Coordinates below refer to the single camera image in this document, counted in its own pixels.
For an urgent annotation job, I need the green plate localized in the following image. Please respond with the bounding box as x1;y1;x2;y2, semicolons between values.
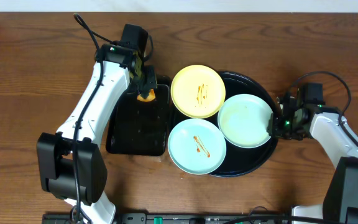
218;94;273;149

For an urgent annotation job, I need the orange green sponge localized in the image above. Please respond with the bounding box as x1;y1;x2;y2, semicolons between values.
137;89;155;102

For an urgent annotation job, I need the light blue plate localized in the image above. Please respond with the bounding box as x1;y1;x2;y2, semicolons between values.
168;118;226;175

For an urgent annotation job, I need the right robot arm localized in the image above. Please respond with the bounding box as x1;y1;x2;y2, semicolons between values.
267;83;358;223

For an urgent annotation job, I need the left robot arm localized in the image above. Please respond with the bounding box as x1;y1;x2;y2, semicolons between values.
37;24;157;223

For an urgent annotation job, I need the rectangular black tray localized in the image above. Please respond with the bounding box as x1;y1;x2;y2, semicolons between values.
106;75;171;156

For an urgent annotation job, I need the yellow plate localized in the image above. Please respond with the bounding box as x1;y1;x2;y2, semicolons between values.
171;65;226;118

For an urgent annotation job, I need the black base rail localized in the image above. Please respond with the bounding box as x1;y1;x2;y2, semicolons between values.
41;213;291;224

